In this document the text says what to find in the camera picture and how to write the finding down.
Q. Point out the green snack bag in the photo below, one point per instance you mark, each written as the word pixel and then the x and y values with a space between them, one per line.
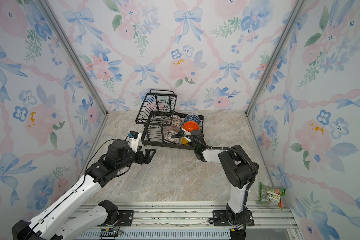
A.
pixel 271 195

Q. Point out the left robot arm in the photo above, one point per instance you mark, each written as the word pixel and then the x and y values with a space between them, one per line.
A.
pixel 53 223

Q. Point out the plain orange bowl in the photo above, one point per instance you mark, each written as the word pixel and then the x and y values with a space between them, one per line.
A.
pixel 191 126

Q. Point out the pink striped bowl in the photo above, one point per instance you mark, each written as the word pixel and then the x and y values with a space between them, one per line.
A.
pixel 173 128

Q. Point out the white lattice yellow bowl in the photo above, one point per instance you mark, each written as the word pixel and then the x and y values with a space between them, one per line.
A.
pixel 168 137

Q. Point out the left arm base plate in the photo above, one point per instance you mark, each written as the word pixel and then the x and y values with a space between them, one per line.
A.
pixel 124 217

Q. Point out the blue triangle pattern bowl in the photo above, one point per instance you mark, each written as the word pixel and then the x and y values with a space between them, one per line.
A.
pixel 192 118

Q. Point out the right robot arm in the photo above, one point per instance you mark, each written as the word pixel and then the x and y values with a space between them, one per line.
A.
pixel 239 169

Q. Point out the black wire dish rack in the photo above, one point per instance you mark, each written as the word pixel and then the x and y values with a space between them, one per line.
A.
pixel 155 114

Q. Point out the plain yellow bowl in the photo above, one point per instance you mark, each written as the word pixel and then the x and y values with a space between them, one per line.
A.
pixel 184 141

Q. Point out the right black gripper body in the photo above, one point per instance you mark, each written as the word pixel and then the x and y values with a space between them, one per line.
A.
pixel 194 148

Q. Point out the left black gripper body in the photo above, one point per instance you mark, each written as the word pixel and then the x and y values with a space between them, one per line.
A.
pixel 130 160

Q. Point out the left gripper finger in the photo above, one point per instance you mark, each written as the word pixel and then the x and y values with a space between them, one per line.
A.
pixel 149 154
pixel 140 159

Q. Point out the brown checker pattern bowl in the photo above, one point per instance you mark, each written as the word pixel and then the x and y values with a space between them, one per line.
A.
pixel 177 121

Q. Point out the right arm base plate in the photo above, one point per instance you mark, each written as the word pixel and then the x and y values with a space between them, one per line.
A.
pixel 222 217

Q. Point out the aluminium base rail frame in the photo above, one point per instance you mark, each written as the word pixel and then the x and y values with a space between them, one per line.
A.
pixel 189 220

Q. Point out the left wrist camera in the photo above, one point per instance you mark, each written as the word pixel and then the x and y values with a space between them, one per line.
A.
pixel 133 139

